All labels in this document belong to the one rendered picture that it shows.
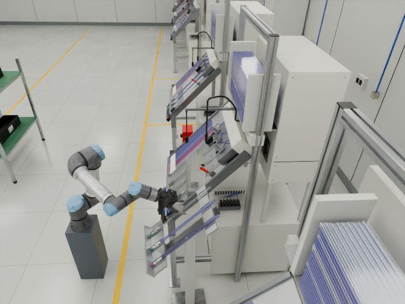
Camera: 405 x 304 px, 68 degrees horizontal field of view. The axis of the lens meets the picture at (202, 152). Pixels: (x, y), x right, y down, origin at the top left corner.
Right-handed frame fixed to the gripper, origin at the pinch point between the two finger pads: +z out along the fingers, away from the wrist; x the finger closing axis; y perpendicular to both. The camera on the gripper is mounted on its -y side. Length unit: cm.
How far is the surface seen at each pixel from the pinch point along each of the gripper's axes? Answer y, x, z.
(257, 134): 61, 3, 10
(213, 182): 18.6, 9.0, 11.5
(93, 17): -144, 916, -97
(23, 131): -135, 209, -107
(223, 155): 36.5, 12.3, 8.0
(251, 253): -25, 5, 77
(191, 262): -27.6, -14.0, 20.9
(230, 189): 0, 40, 49
